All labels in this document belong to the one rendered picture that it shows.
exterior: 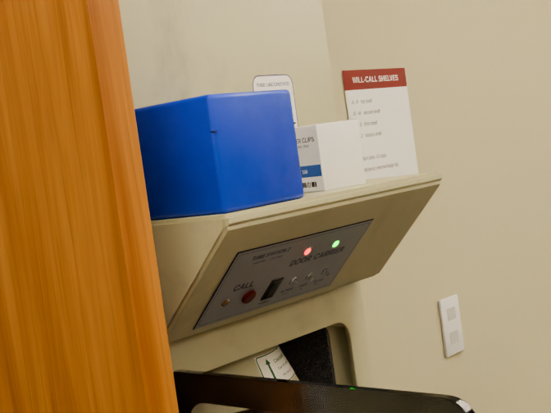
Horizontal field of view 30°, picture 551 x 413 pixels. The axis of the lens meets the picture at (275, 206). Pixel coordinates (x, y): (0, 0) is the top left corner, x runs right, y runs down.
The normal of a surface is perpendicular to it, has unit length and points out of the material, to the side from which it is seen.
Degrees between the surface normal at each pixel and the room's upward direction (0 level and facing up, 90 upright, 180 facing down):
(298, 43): 90
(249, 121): 90
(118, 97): 90
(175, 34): 90
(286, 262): 135
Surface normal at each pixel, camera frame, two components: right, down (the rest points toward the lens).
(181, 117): -0.62, 0.13
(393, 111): 0.77, -0.07
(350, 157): 0.58, -0.04
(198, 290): 0.64, 0.65
